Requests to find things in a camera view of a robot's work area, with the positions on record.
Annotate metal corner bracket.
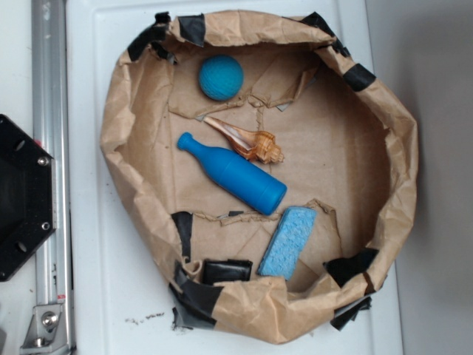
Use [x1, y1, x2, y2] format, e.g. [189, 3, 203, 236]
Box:
[19, 304, 69, 354]

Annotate blue sponge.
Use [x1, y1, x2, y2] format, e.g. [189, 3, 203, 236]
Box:
[257, 206, 317, 281]

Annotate brown paper bin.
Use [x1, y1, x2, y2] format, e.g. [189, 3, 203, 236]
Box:
[101, 10, 418, 344]

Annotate aluminium rail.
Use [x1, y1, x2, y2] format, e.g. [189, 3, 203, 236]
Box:
[31, 1, 76, 354]

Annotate blue plastic bottle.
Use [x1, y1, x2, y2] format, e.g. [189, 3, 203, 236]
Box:
[177, 132, 287, 215]

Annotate black folded tape block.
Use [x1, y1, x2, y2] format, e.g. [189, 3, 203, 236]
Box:
[203, 260, 253, 285]

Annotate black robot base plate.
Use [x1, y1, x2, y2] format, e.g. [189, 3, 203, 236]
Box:
[1, 115, 55, 282]

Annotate orange conch seashell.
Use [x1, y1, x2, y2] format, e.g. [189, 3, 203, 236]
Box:
[203, 117, 285, 164]

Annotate blue ball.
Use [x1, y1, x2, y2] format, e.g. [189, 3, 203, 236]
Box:
[199, 55, 244, 101]

